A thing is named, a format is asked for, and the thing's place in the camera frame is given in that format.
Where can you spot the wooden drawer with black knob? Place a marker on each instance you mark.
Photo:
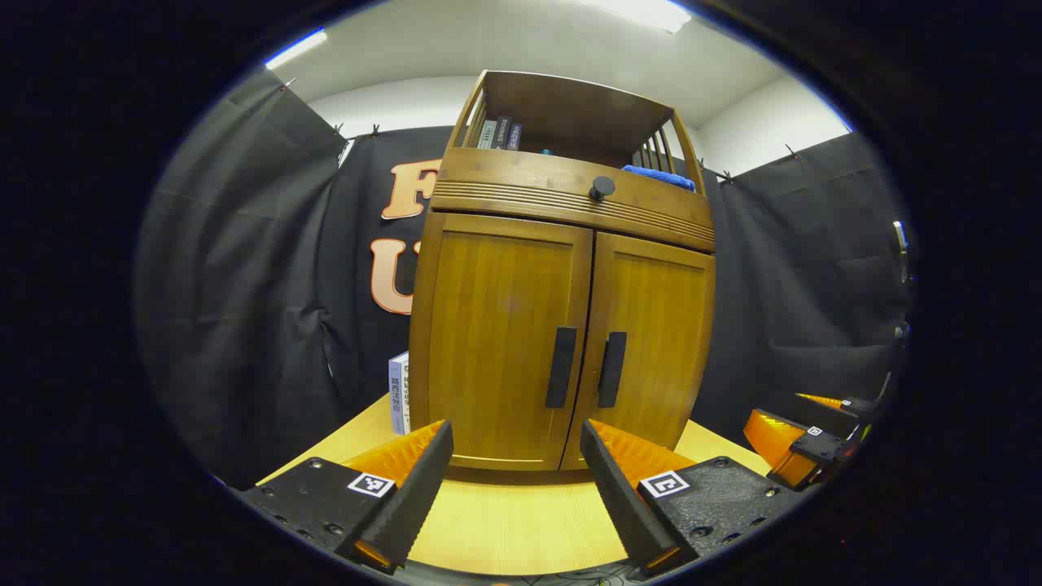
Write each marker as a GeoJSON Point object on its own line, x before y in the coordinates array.
{"type": "Point", "coordinates": [505, 175]}

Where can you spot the black backdrop cloth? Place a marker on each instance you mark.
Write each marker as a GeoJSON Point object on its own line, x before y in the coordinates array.
{"type": "Point", "coordinates": [244, 285]}

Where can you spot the blue folded towel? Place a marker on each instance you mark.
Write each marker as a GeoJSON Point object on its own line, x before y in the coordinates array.
{"type": "Point", "coordinates": [659, 177]}

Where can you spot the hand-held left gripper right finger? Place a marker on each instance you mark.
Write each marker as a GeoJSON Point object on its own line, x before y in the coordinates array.
{"type": "Point", "coordinates": [619, 505]}

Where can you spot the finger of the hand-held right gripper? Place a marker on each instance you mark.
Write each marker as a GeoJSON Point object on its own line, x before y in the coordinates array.
{"type": "Point", "coordinates": [851, 407]}
{"type": "Point", "coordinates": [773, 443]}

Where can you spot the dark blue book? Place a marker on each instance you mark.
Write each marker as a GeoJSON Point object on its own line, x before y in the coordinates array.
{"type": "Point", "coordinates": [514, 137]}

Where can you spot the wooden shoe cabinet door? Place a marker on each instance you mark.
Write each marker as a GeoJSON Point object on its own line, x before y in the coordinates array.
{"type": "Point", "coordinates": [659, 325]}
{"type": "Point", "coordinates": [496, 325]}

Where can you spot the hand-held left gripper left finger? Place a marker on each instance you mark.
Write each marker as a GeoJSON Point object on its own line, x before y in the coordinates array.
{"type": "Point", "coordinates": [415, 505]}

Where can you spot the wooden double-door shoe cabinet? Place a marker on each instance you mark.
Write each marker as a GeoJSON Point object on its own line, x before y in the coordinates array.
{"type": "Point", "coordinates": [570, 106]}

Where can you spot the pale blue upright book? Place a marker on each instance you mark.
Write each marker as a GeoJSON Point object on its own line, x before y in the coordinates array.
{"type": "Point", "coordinates": [399, 395]}

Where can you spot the ceiling light strip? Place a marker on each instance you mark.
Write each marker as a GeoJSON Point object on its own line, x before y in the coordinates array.
{"type": "Point", "coordinates": [295, 49]}
{"type": "Point", "coordinates": [643, 12]}

